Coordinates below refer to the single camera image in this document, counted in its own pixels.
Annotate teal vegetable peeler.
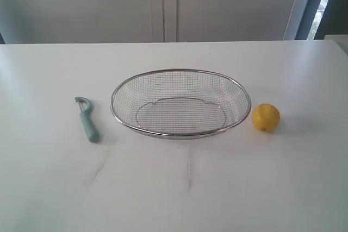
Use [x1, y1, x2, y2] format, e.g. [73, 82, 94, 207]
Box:
[74, 97, 100, 143]

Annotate yellow lemon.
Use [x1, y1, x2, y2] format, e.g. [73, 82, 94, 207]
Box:
[252, 103, 281, 133]

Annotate grey cabinet doors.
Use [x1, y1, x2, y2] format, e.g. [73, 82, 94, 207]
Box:
[1, 0, 308, 43]

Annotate oval wire mesh basket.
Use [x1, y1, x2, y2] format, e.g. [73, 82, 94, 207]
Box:
[110, 68, 251, 140]

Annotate window with dark frame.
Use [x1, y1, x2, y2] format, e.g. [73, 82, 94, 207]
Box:
[295, 0, 347, 40]

